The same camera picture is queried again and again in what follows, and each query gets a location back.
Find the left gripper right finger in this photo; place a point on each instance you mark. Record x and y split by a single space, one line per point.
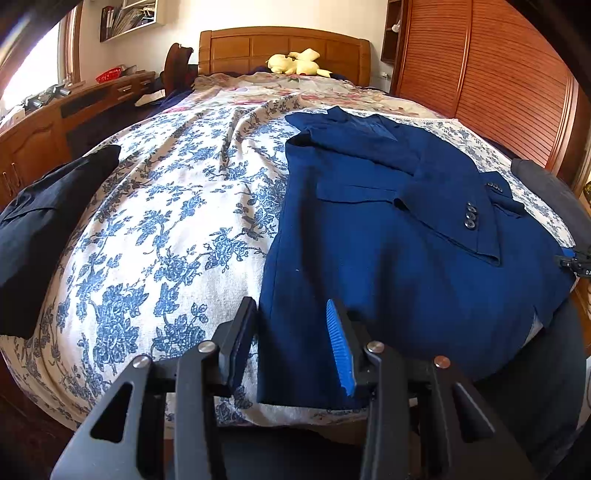
426 420

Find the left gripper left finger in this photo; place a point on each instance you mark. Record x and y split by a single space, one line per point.
123 436

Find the navy blue suit jacket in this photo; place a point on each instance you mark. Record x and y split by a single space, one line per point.
433 256

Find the blue floral bed sheet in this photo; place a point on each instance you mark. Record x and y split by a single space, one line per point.
168 246

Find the person's dark trouser leg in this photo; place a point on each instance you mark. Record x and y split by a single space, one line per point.
539 393

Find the wooden louvered wardrobe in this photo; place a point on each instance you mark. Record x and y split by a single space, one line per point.
484 64

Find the folded black garment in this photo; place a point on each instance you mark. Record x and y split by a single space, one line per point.
35 228

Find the long wooden desk cabinet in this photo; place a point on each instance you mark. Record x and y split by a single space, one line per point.
42 140

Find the pink floral quilt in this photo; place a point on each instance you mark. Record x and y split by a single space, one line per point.
312 90

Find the dark wooden chair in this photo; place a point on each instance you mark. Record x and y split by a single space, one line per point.
175 67

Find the black devices on desk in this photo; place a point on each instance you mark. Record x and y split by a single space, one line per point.
35 102

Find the wooden bed headboard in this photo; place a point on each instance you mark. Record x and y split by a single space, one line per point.
242 50

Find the yellow plush toy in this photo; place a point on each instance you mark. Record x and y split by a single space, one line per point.
299 63

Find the window with wooden frame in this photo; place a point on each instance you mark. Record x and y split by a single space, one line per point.
53 59

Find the white wall shelf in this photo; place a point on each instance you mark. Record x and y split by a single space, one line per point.
127 17

